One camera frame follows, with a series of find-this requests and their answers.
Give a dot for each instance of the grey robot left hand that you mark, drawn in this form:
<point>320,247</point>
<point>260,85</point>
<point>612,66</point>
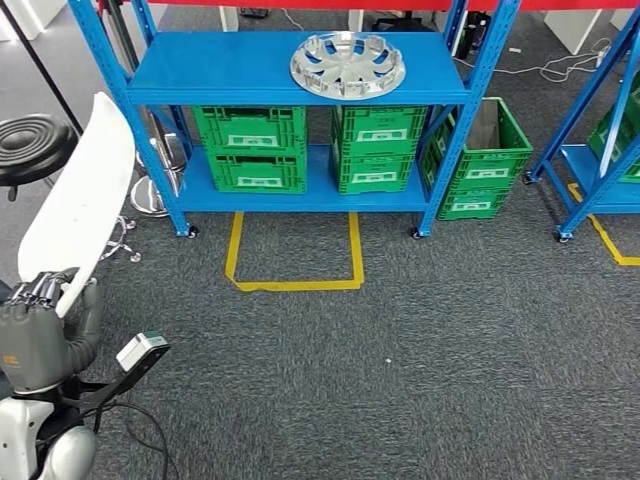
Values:
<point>35,351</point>

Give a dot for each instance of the white plastic car part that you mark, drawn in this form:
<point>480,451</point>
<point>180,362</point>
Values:
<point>80,199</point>

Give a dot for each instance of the blue metal shelf rack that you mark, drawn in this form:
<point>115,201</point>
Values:
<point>600,179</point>
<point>225,66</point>

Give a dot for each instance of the black stool chrome base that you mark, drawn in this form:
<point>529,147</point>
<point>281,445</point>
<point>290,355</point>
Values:
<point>35,146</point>

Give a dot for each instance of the chrome barrier stanchion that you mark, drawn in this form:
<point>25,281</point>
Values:
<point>175,156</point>
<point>150,199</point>

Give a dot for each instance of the thin black rod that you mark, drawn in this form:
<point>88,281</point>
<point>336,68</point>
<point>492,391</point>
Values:
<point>40,69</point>

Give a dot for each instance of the red barrier belt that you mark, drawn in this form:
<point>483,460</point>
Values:
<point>300,4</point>

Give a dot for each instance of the grey wheel hubcap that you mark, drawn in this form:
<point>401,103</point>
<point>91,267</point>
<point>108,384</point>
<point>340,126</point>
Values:
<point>347,66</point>

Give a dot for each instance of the brown cardboard insert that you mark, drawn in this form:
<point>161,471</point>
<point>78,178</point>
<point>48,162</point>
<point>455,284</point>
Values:
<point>482,126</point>

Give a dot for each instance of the black bag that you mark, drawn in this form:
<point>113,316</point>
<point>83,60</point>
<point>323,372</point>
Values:
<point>477,33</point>

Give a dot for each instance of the white paper scrap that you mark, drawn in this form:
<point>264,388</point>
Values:
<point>515,50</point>

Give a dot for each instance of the white block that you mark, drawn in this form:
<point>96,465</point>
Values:
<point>575,30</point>

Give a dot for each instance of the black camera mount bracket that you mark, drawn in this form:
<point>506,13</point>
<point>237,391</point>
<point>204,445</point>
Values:
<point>110,387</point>

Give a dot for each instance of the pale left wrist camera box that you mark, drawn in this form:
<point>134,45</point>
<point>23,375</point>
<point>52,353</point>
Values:
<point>137,351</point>

